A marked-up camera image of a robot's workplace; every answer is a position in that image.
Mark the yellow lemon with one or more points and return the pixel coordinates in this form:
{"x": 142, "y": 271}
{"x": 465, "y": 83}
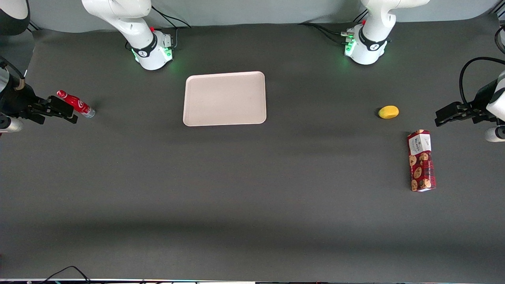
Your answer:
{"x": 388, "y": 112}

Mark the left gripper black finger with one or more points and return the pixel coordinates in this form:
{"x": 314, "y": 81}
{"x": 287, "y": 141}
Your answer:
{"x": 453, "y": 108}
{"x": 451, "y": 118}

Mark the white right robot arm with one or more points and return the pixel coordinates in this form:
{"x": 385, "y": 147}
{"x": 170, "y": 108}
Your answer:
{"x": 152, "y": 55}

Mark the red cookie box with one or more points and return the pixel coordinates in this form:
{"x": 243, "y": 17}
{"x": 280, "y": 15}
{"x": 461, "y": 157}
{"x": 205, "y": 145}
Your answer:
{"x": 421, "y": 161}

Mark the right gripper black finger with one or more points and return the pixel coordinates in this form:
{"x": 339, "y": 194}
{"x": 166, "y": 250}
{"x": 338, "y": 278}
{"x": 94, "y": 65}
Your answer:
{"x": 60, "y": 105}
{"x": 65, "y": 117}

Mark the dark grey table mat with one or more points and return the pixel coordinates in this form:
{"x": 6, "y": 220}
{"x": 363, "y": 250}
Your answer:
{"x": 252, "y": 197}

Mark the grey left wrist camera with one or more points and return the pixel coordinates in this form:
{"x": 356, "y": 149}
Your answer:
{"x": 495, "y": 134}

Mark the beige plastic tray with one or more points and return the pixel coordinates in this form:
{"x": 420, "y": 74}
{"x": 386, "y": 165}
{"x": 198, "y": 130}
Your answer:
{"x": 225, "y": 98}

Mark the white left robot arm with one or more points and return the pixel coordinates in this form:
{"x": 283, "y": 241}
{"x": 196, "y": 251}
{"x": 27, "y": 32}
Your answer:
{"x": 369, "y": 51}

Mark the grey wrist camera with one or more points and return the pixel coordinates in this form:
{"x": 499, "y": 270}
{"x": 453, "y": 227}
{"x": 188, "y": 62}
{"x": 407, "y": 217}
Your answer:
{"x": 495, "y": 134}
{"x": 11, "y": 124}

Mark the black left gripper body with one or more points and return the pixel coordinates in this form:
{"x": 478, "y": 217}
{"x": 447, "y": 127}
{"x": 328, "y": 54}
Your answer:
{"x": 480, "y": 103}

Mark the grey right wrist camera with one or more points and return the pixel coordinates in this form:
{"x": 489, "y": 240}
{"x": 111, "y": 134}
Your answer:
{"x": 11, "y": 124}

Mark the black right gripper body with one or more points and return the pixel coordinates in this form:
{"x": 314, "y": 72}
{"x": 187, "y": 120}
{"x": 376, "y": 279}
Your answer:
{"x": 16, "y": 100}

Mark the red coke bottle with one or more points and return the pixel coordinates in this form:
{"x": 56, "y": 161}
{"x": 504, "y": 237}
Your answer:
{"x": 75, "y": 103}

